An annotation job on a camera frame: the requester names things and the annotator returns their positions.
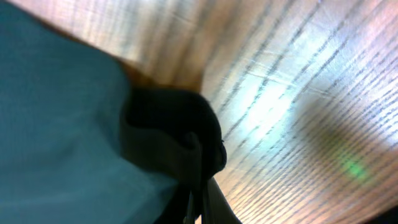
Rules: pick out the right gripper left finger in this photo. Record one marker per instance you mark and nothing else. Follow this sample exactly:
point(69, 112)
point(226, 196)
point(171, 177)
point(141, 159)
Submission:
point(190, 214)

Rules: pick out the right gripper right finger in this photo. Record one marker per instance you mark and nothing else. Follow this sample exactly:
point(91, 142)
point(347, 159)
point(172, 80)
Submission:
point(216, 209)

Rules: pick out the black polo shirt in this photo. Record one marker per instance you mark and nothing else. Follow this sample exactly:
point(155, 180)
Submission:
point(81, 144)

